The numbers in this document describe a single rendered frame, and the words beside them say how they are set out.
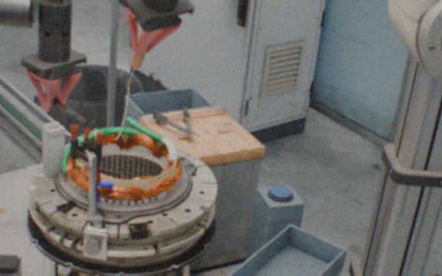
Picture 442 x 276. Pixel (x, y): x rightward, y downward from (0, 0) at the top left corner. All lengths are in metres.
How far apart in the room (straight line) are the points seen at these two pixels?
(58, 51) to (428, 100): 0.62
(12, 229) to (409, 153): 0.90
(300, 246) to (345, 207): 2.18
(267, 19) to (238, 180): 2.09
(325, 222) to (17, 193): 1.77
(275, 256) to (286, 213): 0.16
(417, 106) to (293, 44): 2.50
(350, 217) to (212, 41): 1.10
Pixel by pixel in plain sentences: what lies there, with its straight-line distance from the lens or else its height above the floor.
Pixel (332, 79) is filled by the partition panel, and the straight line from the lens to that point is 4.00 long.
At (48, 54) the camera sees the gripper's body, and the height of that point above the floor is 1.28.
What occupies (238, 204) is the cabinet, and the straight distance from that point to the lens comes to 1.55.
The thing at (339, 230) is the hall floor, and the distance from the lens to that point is 3.28.
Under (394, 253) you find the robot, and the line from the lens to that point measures 1.36.
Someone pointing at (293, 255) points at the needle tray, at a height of 1.03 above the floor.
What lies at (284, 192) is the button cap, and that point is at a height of 1.04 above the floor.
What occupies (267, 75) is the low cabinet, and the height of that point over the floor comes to 0.40.
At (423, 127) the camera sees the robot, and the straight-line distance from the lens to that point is 1.25.
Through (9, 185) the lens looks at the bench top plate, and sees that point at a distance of 1.89.
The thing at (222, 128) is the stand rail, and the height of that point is 1.08.
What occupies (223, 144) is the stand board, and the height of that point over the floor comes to 1.06.
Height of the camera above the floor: 1.75
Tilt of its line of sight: 27 degrees down
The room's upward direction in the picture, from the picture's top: 7 degrees clockwise
